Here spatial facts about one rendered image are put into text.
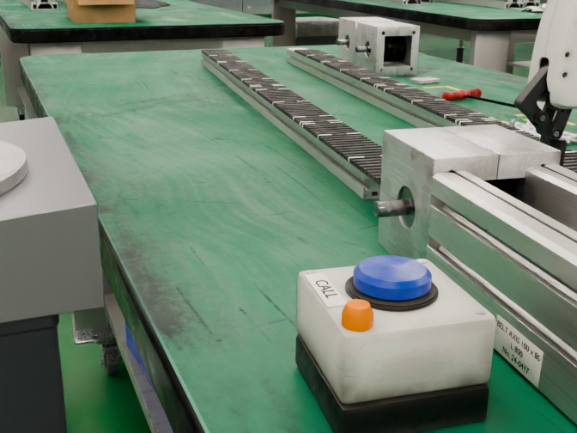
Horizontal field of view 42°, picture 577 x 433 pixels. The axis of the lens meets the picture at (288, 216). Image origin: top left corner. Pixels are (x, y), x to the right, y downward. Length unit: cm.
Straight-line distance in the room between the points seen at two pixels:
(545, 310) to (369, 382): 11
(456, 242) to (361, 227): 18
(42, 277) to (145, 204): 24
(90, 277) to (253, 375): 14
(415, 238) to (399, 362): 20
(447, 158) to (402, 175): 6
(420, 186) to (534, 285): 15
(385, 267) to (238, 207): 33
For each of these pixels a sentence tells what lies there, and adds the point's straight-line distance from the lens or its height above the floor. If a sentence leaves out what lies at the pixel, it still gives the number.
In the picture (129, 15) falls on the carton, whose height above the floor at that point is 80.
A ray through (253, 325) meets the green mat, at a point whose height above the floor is 78.
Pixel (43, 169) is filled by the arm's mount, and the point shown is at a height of 85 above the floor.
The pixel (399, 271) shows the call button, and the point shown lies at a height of 85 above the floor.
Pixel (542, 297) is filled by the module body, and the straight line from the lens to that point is 42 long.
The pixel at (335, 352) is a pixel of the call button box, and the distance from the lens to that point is 36.
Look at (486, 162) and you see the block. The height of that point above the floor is 87.
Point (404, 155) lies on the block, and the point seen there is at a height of 86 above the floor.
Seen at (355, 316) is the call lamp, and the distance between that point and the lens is 35.
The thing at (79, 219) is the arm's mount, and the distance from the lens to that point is 49.
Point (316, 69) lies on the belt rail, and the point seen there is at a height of 79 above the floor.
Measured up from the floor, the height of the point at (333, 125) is 81.
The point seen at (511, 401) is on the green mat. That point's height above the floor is 78.
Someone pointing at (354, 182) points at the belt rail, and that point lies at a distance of 75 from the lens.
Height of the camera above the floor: 100
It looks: 19 degrees down
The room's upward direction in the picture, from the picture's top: 1 degrees clockwise
